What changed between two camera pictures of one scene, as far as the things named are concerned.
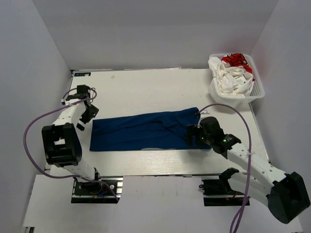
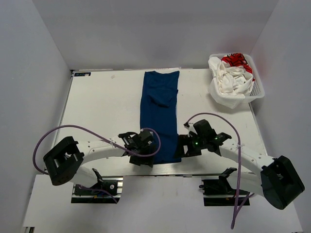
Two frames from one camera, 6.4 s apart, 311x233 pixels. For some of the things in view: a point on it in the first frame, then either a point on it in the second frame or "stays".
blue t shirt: (164, 130) -> (158, 111)
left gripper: (93, 112) -> (148, 160)
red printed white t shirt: (237, 59) stays
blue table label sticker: (82, 74) stays
